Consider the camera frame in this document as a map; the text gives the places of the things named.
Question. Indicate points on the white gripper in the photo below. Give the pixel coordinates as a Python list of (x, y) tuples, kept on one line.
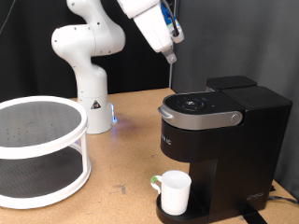
[(152, 25)]

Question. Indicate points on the black Keurig coffee machine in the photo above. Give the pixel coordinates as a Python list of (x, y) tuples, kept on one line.
[(243, 149)]

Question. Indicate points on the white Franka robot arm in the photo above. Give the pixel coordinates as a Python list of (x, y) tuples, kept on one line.
[(90, 77)]

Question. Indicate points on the clear water reservoir black lid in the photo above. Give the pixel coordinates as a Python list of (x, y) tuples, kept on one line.
[(230, 81)]

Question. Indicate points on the grey partition panel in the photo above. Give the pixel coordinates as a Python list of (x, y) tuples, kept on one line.
[(249, 37)]

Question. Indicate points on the white two-tier turntable rack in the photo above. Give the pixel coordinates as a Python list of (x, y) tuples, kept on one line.
[(37, 124)]

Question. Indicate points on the black tape strip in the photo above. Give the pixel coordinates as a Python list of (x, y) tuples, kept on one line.
[(253, 217)]

